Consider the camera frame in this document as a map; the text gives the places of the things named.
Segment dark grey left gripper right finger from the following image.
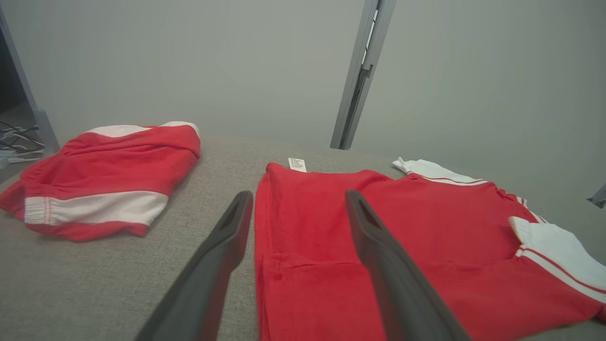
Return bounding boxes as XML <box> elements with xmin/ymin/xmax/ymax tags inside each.
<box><xmin>345</xmin><ymin>190</ymin><xmax>472</xmax><ymax>341</ymax></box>

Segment grey metal frame with casters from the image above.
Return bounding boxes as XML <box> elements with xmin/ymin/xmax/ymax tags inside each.
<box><xmin>587</xmin><ymin>184</ymin><xmax>606</xmax><ymax>209</ymax></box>

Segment grey metal partition post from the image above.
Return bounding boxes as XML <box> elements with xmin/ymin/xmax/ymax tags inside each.
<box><xmin>330</xmin><ymin>0</ymin><xmax>397</xmax><ymax>150</ymax></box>

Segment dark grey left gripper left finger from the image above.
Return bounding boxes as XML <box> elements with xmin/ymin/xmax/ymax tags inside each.
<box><xmin>135</xmin><ymin>191</ymin><xmax>254</xmax><ymax>341</ymax></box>

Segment grey cart leg with caster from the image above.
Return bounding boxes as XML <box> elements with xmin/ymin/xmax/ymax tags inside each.
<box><xmin>0</xmin><ymin>7</ymin><xmax>61</xmax><ymax>156</ymax></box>

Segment red jersey with white sleeves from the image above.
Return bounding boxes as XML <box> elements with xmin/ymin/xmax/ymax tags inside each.
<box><xmin>254</xmin><ymin>157</ymin><xmax>606</xmax><ymax>341</ymax></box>

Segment bundle of floor cables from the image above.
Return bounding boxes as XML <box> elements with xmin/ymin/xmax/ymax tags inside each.
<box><xmin>0</xmin><ymin>121</ymin><xmax>45</xmax><ymax>164</ymax></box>

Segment red shorts with white stripes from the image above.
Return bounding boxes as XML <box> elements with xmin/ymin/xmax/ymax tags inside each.
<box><xmin>0</xmin><ymin>121</ymin><xmax>201</xmax><ymax>242</ymax></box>

